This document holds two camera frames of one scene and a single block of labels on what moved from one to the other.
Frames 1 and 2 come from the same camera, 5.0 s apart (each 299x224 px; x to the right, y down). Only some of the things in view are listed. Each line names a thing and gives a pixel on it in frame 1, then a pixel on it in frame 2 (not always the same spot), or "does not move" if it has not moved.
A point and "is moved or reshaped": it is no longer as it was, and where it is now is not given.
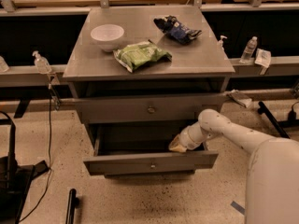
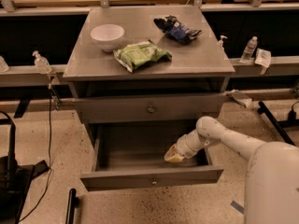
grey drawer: x=144 y=148 is moved or reshaped
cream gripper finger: x=177 y=140 → x=172 y=151
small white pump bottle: x=220 y=42 does not move
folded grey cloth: x=239 y=97 does not move
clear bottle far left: x=4 y=67 does not move
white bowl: x=107 y=36 does not move
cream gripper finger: x=178 y=148 → x=174 y=158
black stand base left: x=15 y=179 does not move
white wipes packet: x=263 y=58 does not move
